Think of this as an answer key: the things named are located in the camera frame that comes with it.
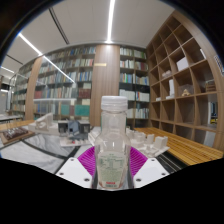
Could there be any brown model on wooden board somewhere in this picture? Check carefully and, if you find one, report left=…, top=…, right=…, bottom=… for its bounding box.
left=0, top=126, right=34, bottom=145

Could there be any curved wooden slat bench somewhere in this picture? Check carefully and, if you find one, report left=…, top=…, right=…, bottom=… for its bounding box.
left=134, top=126, right=224, bottom=167

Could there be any wooden cubby shelf unit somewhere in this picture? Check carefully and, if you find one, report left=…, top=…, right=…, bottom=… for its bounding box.
left=145, top=11, right=224, bottom=151

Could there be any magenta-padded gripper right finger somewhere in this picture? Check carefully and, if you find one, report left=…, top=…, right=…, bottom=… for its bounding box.
left=128, top=146, right=170, bottom=188

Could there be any tall bookshelf full of books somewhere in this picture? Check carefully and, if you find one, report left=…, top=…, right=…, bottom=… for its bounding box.
left=118, top=46, right=151, bottom=129
left=9, top=46, right=96, bottom=121

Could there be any clear plastic bottle white cap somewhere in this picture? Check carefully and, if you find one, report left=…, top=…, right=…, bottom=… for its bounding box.
left=94, top=95, right=132, bottom=191

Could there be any long ceiling strip light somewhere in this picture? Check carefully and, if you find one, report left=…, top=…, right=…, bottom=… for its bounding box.
left=105, top=0, right=117, bottom=44
left=18, top=32, right=76, bottom=84

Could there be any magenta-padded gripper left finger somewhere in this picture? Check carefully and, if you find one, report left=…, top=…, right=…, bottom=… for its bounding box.
left=55, top=146, right=99, bottom=189

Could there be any dark house architecture model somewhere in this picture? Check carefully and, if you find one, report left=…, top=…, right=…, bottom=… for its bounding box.
left=58, top=119, right=92, bottom=148

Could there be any white building architecture model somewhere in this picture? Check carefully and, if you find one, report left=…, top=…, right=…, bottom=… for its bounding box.
left=28, top=112, right=59, bottom=136

